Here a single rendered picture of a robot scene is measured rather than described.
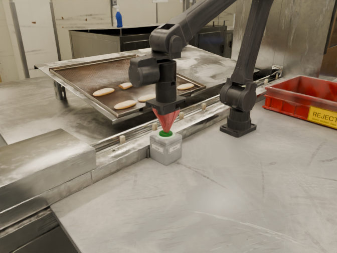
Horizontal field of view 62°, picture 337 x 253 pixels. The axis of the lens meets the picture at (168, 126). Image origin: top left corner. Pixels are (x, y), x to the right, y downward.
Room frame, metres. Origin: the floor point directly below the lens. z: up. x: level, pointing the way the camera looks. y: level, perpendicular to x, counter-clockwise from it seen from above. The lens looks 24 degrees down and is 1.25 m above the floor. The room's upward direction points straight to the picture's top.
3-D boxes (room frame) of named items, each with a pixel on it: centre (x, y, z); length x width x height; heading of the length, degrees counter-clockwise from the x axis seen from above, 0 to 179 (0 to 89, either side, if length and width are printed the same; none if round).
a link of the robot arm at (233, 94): (0.92, -0.24, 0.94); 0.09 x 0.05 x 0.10; 128
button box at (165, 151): (0.74, 0.01, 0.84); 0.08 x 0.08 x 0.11; 46
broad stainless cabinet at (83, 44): (3.86, 0.18, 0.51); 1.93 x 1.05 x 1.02; 136
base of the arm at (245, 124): (0.94, -0.26, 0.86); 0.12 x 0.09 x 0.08; 130
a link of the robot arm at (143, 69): (0.71, 0.04, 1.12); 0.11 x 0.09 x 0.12; 128
